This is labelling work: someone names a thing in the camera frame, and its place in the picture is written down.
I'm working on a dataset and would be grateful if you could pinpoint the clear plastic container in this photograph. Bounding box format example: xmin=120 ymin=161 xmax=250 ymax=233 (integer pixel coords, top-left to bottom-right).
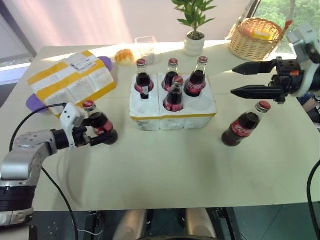
xmin=134 ymin=35 xmax=156 ymax=65

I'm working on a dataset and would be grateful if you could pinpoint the glass cola bottle red cap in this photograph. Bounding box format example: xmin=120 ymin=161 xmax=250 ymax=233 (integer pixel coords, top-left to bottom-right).
xmin=134 ymin=58 xmax=155 ymax=100
xmin=161 ymin=57 xmax=180 ymax=92
xmin=82 ymin=99 xmax=119 ymax=146
xmin=221 ymin=100 xmax=272 ymax=148
xmin=183 ymin=56 xmax=209 ymax=98
xmin=162 ymin=75 xmax=185 ymax=112

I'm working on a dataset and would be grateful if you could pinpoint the white foam crate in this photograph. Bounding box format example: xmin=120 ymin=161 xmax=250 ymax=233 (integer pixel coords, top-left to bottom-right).
xmin=129 ymin=72 xmax=217 ymax=132

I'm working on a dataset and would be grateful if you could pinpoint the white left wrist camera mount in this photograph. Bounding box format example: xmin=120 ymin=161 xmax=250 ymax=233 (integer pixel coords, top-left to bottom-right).
xmin=59 ymin=102 xmax=87 ymax=149

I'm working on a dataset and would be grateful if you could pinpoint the wicker basket with handle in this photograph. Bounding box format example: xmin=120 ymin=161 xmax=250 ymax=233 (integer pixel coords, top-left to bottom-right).
xmin=228 ymin=0 xmax=296 ymax=63

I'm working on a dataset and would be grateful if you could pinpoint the yellow item in basket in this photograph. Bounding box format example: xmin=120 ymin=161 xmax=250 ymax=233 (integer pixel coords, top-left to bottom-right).
xmin=250 ymin=29 xmax=273 ymax=41

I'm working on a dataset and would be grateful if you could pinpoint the rounded beige shape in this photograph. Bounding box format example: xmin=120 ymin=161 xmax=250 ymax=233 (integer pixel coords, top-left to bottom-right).
xmin=113 ymin=208 xmax=149 ymax=240
xmin=184 ymin=208 xmax=218 ymax=240

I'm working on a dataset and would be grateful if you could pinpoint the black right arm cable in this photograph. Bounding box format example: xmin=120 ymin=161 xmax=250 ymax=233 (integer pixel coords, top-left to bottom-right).
xmin=306 ymin=159 xmax=320 ymax=228

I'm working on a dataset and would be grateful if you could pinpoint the green plant in white pot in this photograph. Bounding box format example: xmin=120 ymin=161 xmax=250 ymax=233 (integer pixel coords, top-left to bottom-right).
xmin=171 ymin=0 xmax=217 ymax=57

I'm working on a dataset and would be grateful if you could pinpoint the white box with yellow tape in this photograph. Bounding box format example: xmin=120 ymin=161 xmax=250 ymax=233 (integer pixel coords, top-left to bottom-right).
xmin=27 ymin=50 xmax=118 ymax=119

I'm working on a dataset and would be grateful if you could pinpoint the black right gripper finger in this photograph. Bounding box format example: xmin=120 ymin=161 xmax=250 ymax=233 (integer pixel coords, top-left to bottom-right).
xmin=231 ymin=59 xmax=278 ymax=76
xmin=230 ymin=84 xmax=286 ymax=101

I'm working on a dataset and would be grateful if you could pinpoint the orange bread bun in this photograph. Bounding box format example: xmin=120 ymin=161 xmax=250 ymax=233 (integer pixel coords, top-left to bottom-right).
xmin=114 ymin=48 xmax=134 ymax=67

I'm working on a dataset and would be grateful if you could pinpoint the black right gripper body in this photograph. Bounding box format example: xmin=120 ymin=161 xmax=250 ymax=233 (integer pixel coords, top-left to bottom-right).
xmin=268 ymin=56 xmax=306 ymax=104

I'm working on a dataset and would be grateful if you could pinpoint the thin white cable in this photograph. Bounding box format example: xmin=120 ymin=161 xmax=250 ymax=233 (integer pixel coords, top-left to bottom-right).
xmin=76 ymin=227 xmax=104 ymax=237

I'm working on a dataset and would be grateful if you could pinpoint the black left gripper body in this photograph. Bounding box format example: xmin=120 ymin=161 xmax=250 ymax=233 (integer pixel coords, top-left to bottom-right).
xmin=71 ymin=119 xmax=93 ymax=149

